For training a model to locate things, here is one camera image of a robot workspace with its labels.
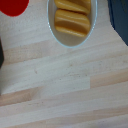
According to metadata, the red plastic cup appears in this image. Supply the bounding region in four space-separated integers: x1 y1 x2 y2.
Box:
0 0 31 18

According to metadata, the white oval bowl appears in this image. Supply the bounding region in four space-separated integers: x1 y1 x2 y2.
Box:
46 0 99 49

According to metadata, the yellow food piece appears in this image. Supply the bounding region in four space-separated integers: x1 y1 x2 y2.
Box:
53 8 91 38
54 0 92 15

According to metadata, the black fabric case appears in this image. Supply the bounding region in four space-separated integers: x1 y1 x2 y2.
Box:
0 37 5 68

